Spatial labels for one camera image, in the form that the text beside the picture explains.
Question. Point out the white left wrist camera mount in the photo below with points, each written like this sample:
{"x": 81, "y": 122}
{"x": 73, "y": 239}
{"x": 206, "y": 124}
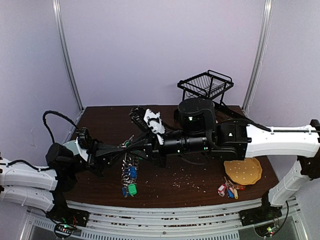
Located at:
{"x": 81, "y": 151}

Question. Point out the yellow dotted plate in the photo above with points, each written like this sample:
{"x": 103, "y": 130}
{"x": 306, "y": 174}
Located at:
{"x": 243, "y": 172}

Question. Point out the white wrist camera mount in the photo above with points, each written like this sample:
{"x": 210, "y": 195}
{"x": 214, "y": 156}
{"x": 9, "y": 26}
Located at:
{"x": 81, "y": 151}
{"x": 154, "y": 122}

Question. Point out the right aluminium frame post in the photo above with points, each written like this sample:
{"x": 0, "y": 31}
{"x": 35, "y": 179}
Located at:
{"x": 258, "y": 61}

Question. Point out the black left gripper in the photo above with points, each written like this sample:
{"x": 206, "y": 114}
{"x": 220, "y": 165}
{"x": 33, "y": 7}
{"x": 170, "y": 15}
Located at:
{"x": 95, "y": 161}

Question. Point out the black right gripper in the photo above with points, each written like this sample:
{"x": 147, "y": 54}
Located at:
{"x": 155, "y": 150}

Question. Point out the grey disc keyring organizer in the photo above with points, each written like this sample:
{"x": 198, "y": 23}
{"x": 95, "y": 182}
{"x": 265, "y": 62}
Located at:
{"x": 129, "y": 173}

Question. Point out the blue key tag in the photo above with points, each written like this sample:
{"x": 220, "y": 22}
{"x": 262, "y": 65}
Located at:
{"x": 230, "y": 193}

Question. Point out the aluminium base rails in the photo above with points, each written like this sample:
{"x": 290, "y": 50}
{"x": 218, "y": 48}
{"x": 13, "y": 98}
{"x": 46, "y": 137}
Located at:
{"x": 212, "y": 222}

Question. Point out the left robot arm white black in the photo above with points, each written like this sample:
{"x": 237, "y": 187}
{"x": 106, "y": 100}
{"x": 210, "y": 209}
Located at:
{"x": 43, "y": 187}

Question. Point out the teal plate with flower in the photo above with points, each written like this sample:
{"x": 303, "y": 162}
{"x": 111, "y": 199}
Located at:
{"x": 72, "y": 146}

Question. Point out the yellow key tag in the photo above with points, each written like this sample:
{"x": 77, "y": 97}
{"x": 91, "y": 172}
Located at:
{"x": 235, "y": 193}

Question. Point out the black wire dish rack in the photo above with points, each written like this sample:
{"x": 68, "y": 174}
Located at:
{"x": 210, "y": 85}

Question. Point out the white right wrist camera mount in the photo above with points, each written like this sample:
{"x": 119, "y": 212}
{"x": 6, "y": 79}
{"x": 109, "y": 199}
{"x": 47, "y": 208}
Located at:
{"x": 154, "y": 122}

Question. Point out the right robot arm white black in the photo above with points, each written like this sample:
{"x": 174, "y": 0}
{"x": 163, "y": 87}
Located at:
{"x": 232, "y": 139}

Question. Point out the red key tag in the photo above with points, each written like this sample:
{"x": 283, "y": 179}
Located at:
{"x": 221, "y": 190}

